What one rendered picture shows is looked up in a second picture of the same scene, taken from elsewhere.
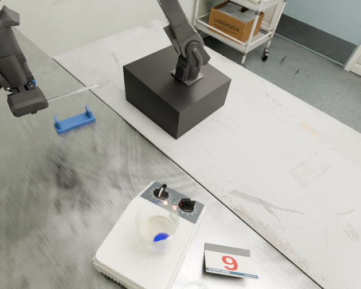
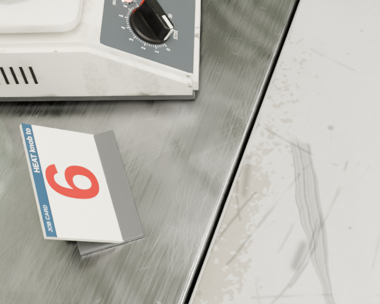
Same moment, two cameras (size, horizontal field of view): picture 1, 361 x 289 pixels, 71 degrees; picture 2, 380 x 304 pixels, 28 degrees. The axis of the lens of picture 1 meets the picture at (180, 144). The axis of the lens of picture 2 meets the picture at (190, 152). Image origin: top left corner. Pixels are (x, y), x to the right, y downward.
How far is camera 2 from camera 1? 0.43 m
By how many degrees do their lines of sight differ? 43
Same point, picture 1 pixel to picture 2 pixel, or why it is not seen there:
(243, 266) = (74, 211)
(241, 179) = (360, 156)
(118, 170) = not seen: outside the picture
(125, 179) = not seen: outside the picture
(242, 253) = (125, 217)
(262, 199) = (327, 230)
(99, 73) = not seen: outside the picture
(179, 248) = (10, 16)
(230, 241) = (147, 185)
